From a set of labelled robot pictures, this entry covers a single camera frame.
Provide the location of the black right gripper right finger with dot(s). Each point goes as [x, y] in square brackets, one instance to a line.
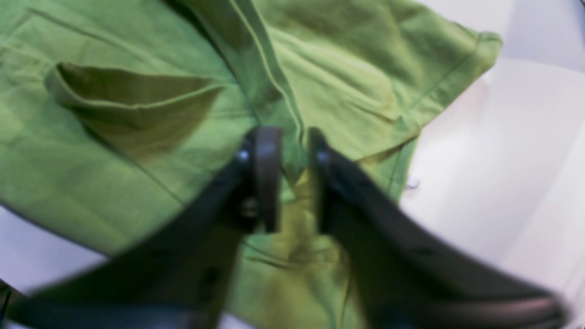
[408, 278]

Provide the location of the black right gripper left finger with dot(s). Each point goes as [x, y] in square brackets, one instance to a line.
[178, 278]

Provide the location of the green T-shirt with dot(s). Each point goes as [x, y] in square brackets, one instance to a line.
[116, 113]

